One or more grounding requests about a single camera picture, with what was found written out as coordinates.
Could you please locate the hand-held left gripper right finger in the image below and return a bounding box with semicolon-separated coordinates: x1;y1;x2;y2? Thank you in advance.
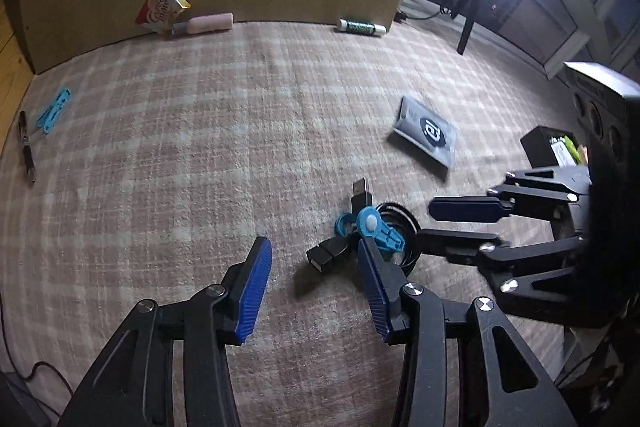
356;237;581;427

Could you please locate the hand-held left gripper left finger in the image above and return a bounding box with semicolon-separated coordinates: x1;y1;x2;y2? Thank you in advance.
57;236;273;427

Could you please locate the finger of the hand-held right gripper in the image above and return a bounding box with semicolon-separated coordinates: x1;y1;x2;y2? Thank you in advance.
428;167;593;225
415;229;587;294

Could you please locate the black usb cable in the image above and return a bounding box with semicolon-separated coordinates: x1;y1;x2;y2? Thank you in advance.
306;177;423;275

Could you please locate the blue plastic keychain tool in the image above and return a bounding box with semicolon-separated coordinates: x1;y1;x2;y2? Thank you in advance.
334;205;407;254

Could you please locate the black storage container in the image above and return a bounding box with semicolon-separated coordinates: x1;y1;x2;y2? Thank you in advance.
520;126;593;170

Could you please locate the red and white snack packet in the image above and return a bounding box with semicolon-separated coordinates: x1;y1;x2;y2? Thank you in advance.
135;0;192;32

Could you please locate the yellow-green packet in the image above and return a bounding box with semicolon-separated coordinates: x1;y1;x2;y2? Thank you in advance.
550;136;586;166

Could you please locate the grey sachet packet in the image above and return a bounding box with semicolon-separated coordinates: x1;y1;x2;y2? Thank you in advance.
391;96;458;170

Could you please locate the black tripod stand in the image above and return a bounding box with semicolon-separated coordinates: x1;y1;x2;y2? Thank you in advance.
425;0;501;55

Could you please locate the green and white tube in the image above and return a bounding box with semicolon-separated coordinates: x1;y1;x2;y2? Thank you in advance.
336;19;386;36

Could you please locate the black pen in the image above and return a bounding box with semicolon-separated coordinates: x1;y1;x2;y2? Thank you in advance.
19;111;37;184

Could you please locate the pink tube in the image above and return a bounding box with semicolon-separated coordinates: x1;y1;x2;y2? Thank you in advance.
170;13;235;38

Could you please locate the blue clothes peg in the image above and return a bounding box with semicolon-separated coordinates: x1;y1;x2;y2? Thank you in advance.
35;88;72;135

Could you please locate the thin black cable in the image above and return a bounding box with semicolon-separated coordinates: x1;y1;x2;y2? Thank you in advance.
0;292;76;395

